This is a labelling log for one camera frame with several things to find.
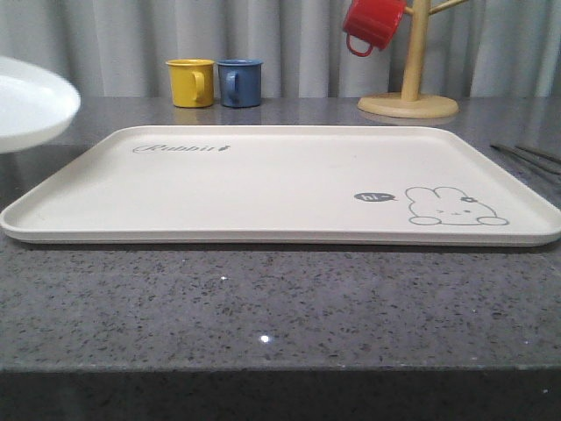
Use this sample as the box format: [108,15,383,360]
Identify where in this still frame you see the white round plate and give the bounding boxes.
[1,56,81,153]

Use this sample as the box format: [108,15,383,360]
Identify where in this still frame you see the cream rabbit serving tray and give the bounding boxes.
[1,125,560,246]

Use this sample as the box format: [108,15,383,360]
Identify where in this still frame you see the yellow enamel mug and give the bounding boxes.
[166,59,215,108]

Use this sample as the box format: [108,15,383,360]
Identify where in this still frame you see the red enamel mug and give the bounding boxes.
[343,0,407,57]

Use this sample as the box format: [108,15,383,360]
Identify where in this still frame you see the blue enamel mug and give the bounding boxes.
[217,59,263,108]

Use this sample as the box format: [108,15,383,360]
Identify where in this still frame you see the wooden mug tree stand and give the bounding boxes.
[358,0,463,118]

